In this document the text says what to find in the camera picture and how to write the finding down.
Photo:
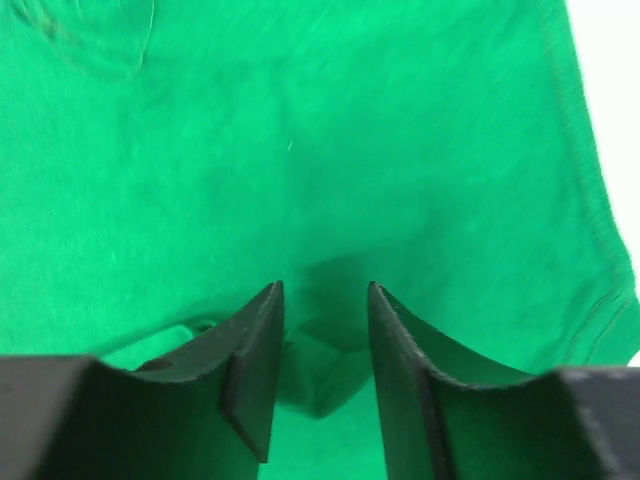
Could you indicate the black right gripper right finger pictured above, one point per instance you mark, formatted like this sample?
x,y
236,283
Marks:
x,y
448,412

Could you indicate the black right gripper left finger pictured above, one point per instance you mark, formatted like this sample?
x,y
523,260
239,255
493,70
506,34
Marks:
x,y
201,411

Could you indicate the green t shirt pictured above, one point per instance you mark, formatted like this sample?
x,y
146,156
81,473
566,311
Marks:
x,y
162,161

